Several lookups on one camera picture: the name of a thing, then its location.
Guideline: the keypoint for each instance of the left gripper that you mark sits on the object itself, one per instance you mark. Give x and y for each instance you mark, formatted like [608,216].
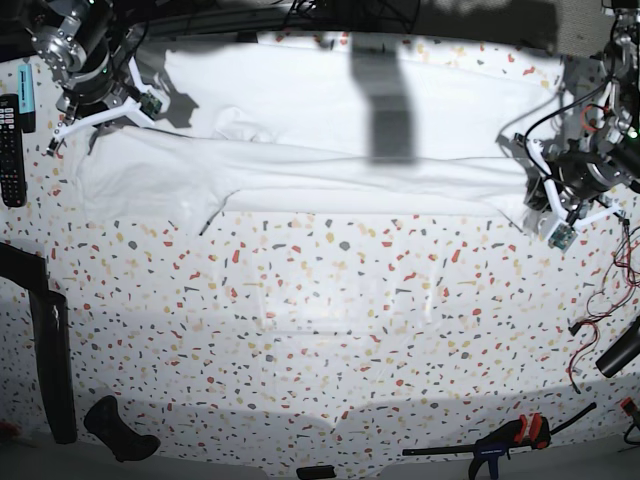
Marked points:
[570,190]

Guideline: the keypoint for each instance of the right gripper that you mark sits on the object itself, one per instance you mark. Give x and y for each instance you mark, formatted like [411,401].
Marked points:
[110,95]

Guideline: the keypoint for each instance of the white T-shirt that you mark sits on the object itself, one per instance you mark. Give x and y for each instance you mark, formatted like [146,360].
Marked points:
[416,128]

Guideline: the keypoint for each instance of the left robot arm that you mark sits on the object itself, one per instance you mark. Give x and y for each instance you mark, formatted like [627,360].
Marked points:
[611,110]

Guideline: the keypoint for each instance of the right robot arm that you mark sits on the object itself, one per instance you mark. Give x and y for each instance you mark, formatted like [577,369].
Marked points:
[90,47]

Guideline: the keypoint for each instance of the teal highlighter pen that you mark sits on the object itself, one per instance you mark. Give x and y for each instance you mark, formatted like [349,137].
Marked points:
[26,95]

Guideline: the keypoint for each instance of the black TV remote control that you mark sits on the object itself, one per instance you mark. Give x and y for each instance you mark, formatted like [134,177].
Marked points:
[13,182]

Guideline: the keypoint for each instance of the black cylinder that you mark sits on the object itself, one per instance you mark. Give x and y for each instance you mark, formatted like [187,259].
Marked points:
[621,352]

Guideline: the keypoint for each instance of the black clip at table edge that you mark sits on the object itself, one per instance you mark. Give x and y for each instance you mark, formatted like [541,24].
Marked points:
[247,37]

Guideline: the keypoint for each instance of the black orange bar clamp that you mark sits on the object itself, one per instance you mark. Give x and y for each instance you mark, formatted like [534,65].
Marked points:
[535,434]

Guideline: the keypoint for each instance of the terrazzo patterned tablecloth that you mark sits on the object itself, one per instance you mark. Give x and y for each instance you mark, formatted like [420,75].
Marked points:
[281,340]

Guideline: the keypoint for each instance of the black game controller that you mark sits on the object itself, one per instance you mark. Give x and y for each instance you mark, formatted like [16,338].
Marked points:
[103,421]

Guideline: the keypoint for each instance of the small black box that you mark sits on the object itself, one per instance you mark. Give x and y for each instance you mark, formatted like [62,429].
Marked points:
[316,472]

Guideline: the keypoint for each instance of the black bent bracket stand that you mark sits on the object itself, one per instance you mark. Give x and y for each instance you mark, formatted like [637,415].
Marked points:
[51,339]

